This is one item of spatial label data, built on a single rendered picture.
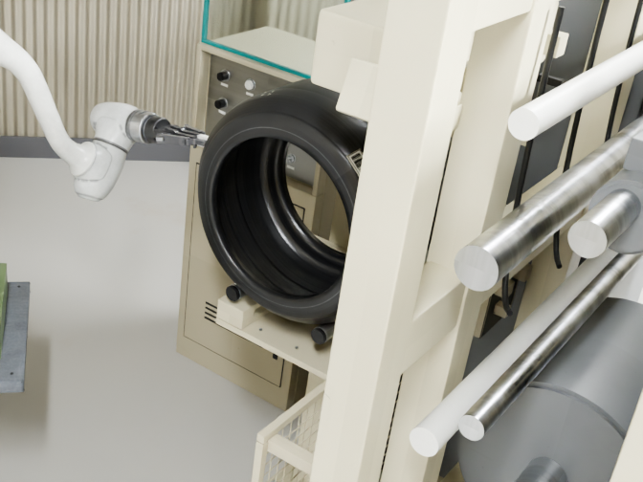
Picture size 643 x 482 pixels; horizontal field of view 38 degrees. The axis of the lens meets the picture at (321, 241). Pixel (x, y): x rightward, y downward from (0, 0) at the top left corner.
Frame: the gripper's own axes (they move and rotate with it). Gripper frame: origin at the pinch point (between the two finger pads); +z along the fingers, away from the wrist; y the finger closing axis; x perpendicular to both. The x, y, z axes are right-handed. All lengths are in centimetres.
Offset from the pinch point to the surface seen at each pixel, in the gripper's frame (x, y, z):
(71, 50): 31, 155, -226
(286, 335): 49, -2, 27
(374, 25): -44, -34, 70
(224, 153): -3.4, -13.0, 16.0
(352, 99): -33, -45, 73
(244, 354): 105, 58, -36
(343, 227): 27.5, 27.7, 25.6
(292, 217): 23.2, 16.2, 15.7
